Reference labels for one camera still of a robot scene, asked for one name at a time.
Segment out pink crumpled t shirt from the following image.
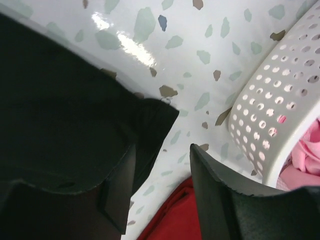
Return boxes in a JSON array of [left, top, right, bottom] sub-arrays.
[[276, 118, 320, 191]]

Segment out white perforated laundry basket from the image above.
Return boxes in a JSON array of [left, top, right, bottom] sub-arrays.
[[228, 3, 320, 187]]

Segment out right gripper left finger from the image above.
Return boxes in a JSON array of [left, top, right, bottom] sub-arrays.
[[0, 145, 136, 240]]

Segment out black t shirt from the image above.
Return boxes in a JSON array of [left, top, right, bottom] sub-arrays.
[[0, 15, 179, 193]]

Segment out folded red t shirt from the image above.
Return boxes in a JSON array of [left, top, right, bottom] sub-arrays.
[[137, 177, 202, 240]]

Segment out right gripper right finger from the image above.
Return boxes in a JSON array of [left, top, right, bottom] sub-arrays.
[[190, 144, 320, 240]]

